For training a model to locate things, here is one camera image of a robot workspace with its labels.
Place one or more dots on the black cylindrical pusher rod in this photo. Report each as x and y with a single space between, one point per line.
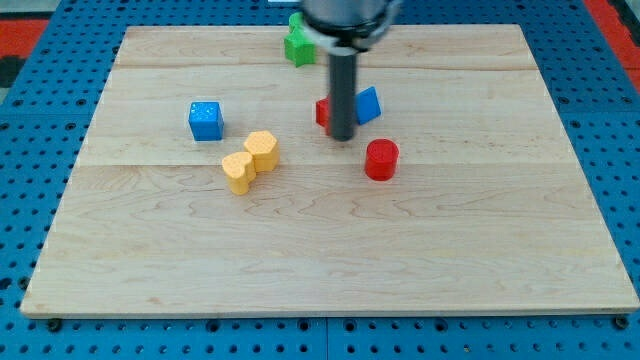
342 96

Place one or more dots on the red cylinder block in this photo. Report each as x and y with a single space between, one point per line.
381 159

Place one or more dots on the blue cube block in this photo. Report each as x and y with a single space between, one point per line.
206 121

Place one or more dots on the wooden board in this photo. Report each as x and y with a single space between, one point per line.
488 213

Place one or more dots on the yellow heart block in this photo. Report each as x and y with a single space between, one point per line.
239 171

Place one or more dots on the blue triangle block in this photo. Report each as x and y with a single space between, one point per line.
367 105

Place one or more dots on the red star block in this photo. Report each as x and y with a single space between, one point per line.
322 114

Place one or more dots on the green star block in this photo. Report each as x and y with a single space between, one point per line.
298 49

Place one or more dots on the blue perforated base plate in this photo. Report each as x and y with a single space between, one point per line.
47 111

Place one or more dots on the yellow hexagon block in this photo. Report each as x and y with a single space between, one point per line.
264 148

